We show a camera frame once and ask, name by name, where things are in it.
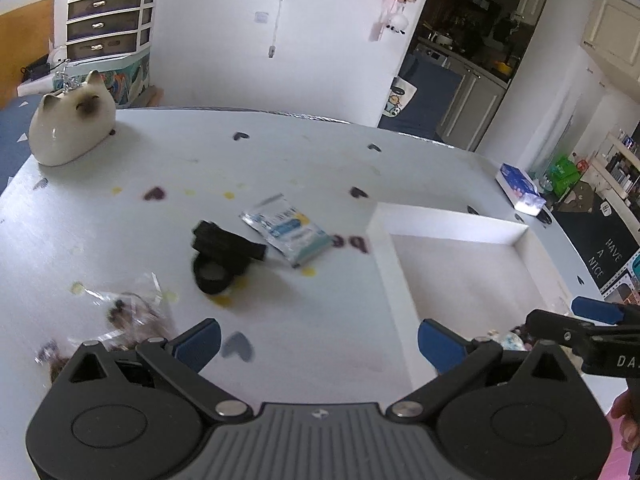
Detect light blue patterned pouch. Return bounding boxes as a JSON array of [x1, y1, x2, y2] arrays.
[[487, 330, 527, 351]]

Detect bag of dark cord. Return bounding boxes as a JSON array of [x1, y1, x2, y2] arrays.
[[70, 272, 176, 350]]

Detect black fabric strap bundle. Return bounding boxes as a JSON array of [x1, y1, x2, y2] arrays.
[[190, 219, 268, 296]]

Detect bag of tan cord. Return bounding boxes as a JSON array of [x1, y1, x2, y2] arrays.
[[35, 339, 78, 385]]

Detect blue white wipes packet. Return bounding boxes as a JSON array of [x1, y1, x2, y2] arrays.
[[240, 194, 332, 268]]

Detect person's hand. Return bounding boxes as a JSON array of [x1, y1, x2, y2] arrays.
[[610, 390, 639, 452]]

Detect white shallow tray box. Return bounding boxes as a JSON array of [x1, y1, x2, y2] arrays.
[[367, 204, 587, 387]]

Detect green shopping bag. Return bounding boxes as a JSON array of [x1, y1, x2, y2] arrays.
[[547, 155, 582, 198]]

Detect blue tissue pack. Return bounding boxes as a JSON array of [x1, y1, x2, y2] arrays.
[[496, 164, 546, 217]]

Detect kitchen lower cabinets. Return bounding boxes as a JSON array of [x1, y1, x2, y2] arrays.
[[418, 39, 508, 152]]

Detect cat shaped ceramic figurine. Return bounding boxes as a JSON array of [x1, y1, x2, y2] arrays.
[[27, 70, 116, 167]]

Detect white tote bag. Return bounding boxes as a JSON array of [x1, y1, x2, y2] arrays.
[[382, 76, 416, 118]]

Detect upper white cupboard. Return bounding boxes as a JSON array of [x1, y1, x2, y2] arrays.
[[582, 0, 640, 82]]

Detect patterned storage box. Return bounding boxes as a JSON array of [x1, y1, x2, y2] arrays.
[[68, 48, 151, 108]]

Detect navy bench cushion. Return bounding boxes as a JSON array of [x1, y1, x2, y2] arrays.
[[0, 94, 42, 193]]

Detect grey three drawer cabinet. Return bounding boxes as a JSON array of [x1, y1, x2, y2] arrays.
[[66, 0, 155, 62]]

